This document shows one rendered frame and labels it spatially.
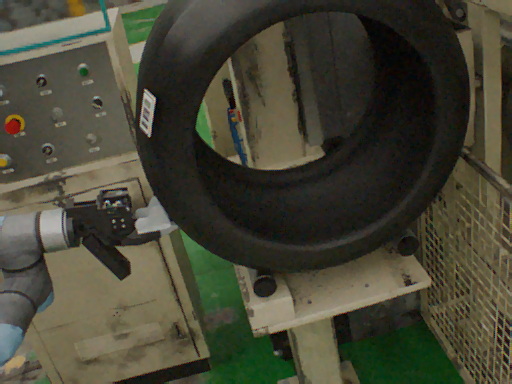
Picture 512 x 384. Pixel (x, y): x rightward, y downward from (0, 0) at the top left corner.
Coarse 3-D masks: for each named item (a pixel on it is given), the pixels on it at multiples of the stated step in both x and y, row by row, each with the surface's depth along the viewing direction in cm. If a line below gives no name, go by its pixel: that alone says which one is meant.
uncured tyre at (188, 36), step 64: (192, 0) 82; (256, 0) 79; (320, 0) 81; (384, 0) 84; (192, 64) 80; (384, 64) 119; (448, 64) 91; (192, 128) 84; (384, 128) 124; (448, 128) 96; (192, 192) 88; (256, 192) 122; (320, 192) 125; (384, 192) 117; (256, 256) 96; (320, 256) 99
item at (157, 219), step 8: (152, 208) 99; (160, 208) 99; (152, 216) 99; (160, 216) 100; (136, 224) 99; (144, 224) 99; (152, 224) 100; (160, 224) 100; (168, 224) 101; (168, 232) 101
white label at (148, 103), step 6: (144, 96) 83; (150, 96) 82; (144, 102) 83; (150, 102) 82; (144, 108) 84; (150, 108) 82; (144, 114) 84; (150, 114) 82; (144, 120) 84; (150, 120) 82; (144, 126) 84; (150, 126) 82; (150, 132) 83
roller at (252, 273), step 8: (248, 272) 107; (256, 272) 104; (264, 272) 104; (272, 272) 106; (256, 280) 103; (264, 280) 102; (272, 280) 103; (256, 288) 102; (264, 288) 103; (272, 288) 103; (264, 296) 104
